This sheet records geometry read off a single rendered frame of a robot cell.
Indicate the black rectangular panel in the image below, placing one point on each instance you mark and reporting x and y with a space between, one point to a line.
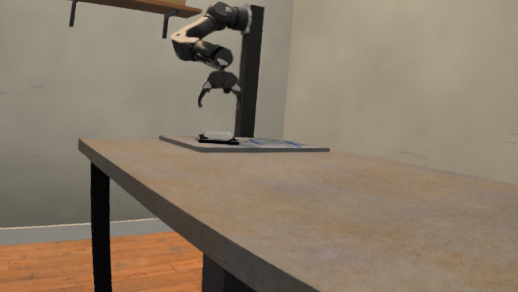
217 141

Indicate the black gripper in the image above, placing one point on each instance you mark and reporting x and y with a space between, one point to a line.
222 79

